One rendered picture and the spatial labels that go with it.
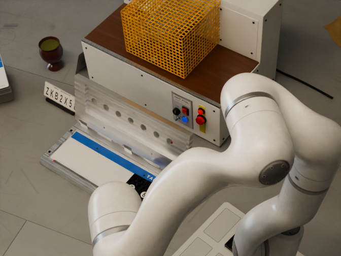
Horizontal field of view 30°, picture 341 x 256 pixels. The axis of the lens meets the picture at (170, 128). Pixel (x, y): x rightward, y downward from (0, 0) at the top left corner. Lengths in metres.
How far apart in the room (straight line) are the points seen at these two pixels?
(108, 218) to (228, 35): 0.91
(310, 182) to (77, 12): 1.52
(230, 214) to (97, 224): 0.65
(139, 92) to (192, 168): 0.96
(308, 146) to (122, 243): 0.40
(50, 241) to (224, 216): 0.51
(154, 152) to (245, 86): 0.81
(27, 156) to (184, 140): 0.55
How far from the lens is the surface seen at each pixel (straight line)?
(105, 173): 1.99
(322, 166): 1.25
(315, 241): 1.88
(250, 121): 1.11
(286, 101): 1.20
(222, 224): 1.87
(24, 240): 1.94
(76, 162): 2.03
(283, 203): 1.37
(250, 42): 1.99
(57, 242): 1.91
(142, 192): 1.92
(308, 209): 1.36
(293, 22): 2.47
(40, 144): 2.13
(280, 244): 1.48
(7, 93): 2.27
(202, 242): 1.84
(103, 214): 1.32
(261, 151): 1.08
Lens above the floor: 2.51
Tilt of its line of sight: 50 degrees down
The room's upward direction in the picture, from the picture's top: 5 degrees counter-clockwise
